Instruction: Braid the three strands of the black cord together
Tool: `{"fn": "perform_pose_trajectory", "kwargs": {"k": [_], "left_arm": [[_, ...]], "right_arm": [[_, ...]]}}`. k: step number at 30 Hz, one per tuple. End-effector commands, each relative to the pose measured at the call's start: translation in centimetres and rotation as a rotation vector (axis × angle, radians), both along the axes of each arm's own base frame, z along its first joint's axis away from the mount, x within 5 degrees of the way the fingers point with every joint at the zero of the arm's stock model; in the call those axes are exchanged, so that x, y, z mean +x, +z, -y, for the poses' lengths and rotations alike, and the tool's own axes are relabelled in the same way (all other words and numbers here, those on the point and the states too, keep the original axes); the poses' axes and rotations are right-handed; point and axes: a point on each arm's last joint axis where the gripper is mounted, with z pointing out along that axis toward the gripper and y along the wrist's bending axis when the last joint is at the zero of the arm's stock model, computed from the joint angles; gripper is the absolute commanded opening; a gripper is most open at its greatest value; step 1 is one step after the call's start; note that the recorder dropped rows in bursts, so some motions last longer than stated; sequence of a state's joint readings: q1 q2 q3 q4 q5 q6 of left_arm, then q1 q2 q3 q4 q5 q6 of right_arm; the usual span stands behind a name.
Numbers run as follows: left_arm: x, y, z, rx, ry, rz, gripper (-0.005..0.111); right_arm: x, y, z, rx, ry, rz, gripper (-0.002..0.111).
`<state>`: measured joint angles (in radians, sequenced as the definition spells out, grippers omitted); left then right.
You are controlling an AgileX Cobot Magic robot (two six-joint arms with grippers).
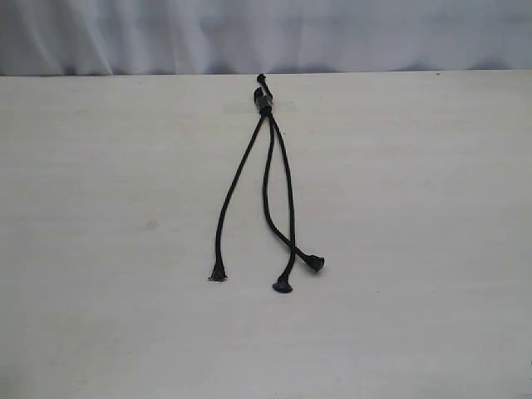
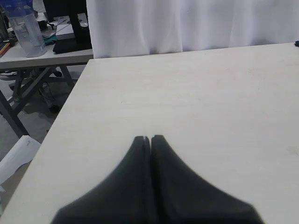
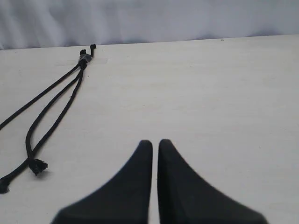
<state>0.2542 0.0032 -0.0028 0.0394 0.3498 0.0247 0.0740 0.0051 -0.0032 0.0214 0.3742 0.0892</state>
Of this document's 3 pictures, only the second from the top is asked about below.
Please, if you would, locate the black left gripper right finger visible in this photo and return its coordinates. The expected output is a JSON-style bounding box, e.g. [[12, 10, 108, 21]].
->
[[150, 135, 263, 224]]

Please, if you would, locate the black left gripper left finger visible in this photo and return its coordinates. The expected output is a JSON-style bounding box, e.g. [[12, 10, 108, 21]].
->
[[52, 136, 151, 224]]

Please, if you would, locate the white paper sheet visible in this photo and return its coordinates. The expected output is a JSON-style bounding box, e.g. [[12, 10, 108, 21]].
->
[[0, 135, 41, 185]]

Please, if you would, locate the grey side table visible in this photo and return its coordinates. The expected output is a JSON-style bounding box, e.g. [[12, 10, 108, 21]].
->
[[0, 44, 93, 138]]

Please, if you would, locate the white curtain backdrop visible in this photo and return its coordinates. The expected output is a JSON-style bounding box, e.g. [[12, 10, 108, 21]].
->
[[86, 0, 299, 58]]

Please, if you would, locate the black monitor stand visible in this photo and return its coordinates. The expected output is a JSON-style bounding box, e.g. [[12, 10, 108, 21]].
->
[[43, 0, 92, 54]]

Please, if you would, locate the clear plastic water bottle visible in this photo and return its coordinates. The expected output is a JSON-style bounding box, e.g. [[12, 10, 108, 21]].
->
[[0, 0, 47, 58]]

